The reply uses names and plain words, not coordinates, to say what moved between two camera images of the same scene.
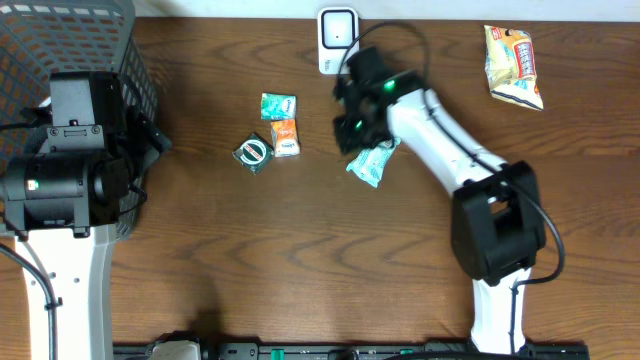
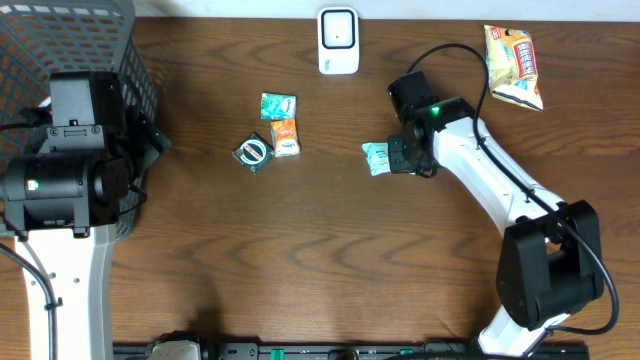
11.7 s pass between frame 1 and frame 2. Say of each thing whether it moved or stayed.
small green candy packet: stayed
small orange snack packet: stayed
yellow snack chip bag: stayed
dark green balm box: stayed
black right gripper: moved
